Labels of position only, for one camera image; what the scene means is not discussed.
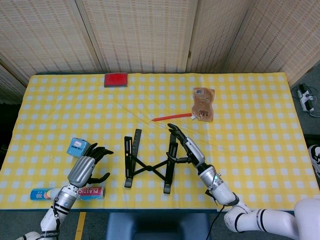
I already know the woven folding screen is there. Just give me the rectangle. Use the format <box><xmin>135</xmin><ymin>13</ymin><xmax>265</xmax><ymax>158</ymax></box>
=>
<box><xmin>0</xmin><ymin>0</ymin><xmax>320</xmax><ymax>105</ymax></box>

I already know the yellow white checkered tablecloth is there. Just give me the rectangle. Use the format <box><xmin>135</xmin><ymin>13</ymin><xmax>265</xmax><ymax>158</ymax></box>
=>
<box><xmin>0</xmin><ymin>72</ymin><xmax>320</xmax><ymax>213</ymax></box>

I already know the black folding laptop stand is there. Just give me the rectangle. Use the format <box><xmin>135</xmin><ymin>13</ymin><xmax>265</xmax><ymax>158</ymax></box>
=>
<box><xmin>124</xmin><ymin>128</ymin><xmax>187</xmax><ymax>195</ymax></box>

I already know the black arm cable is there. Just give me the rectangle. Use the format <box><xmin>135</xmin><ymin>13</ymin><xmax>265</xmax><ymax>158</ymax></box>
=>
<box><xmin>206</xmin><ymin>203</ymin><xmax>226</xmax><ymax>240</ymax></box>

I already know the red square flat pad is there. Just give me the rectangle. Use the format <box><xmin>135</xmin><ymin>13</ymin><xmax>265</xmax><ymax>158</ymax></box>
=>
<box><xmin>103</xmin><ymin>73</ymin><xmax>129</xmax><ymax>88</ymax></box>

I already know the black white shoe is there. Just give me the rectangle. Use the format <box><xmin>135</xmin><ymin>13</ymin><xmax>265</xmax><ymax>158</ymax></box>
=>
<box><xmin>307</xmin><ymin>144</ymin><xmax>320</xmax><ymax>180</ymax></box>

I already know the red stick candle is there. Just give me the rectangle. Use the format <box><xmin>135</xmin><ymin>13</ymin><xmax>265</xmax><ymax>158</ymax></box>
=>
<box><xmin>152</xmin><ymin>112</ymin><xmax>193</xmax><ymax>123</ymax></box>

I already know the brown spout pouch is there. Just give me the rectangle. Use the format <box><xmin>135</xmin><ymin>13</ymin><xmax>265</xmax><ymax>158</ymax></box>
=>
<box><xmin>191</xmin><ymin>87</ymin><xmax>216</xmax><ymax>123</ymax></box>

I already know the blue cardboard box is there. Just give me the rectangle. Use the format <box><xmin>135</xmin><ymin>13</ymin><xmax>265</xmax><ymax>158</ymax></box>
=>
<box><xmin>66</xmin><ymin>137</ymin><xmax>91</xmax><ymax>158</ymax></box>

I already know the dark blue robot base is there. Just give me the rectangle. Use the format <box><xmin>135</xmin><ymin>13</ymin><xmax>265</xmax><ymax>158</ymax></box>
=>
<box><xmin>106</xmin><ymin>212</ymin><xmax>212</xmax><ymax>240</ymax></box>

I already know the white power strip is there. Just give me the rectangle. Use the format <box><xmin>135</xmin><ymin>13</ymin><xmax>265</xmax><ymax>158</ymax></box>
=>
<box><xmin>296</xmin><ymin>84</ymin><xmax>315</xmax><ymax>113</ymax></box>

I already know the plastic wrap roll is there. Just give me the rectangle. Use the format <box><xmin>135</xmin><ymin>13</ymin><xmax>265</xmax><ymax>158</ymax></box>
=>
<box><xmin>30</xmin><ymin>186</ymin><xmax>106</xmax><ymax>201</ymax></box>

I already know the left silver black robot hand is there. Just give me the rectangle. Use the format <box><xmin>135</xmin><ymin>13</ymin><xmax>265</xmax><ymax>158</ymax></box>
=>
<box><xmin>67</xmin><ymin>142</ymin><xmax>115</xmax><ymax>189</ymax></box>

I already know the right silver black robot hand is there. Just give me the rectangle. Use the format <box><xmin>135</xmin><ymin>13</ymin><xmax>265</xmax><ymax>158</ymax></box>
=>
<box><xmin>166</xmin><ymin>123</ymin><xmax>206</xmax><ymax>169</ymax></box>

